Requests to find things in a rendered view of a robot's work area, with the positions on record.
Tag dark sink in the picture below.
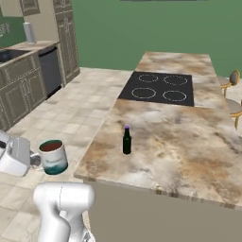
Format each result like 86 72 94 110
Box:
0 48 31 64

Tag beige kitchen island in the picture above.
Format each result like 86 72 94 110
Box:
73 51 242 242

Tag olive tall cupboard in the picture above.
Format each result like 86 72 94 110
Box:
51 0 81 87

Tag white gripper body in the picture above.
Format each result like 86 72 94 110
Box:
0 135 32 178

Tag dark green bottle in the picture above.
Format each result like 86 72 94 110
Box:
122 124 132 156

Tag dark grey dishwasher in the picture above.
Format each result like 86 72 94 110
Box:
38 46 63 99

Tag olive base cupboards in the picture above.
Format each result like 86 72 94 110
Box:
0 53 48 132

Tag black hob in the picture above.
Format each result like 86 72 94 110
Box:
117 70 196 108

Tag white paper towel roll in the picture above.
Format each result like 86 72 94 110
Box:
22 21 38 44

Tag white and teal mug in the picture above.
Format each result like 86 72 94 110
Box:
29 139 69 176

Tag olive wall cupboard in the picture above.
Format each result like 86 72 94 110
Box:
0 0 42 18

